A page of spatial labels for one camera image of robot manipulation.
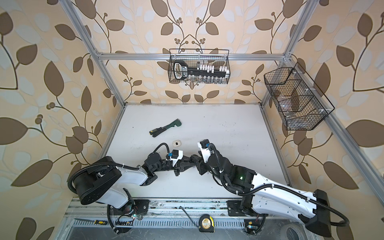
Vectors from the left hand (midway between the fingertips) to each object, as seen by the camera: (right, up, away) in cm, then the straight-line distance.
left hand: (195, 162), depth 71 cm
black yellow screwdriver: (-28, +13, +31) cm, 44 cm away
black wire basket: (+53, +28, +2) cm, 60 cm away
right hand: (0, +3, -2) cm, 4 cm away
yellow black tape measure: (+5, -28, -3) cm, 28 cm away
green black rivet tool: (-14, +18, +37) cm, 43 cm away
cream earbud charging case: (-12, +5, +25) cm, 29 cm away
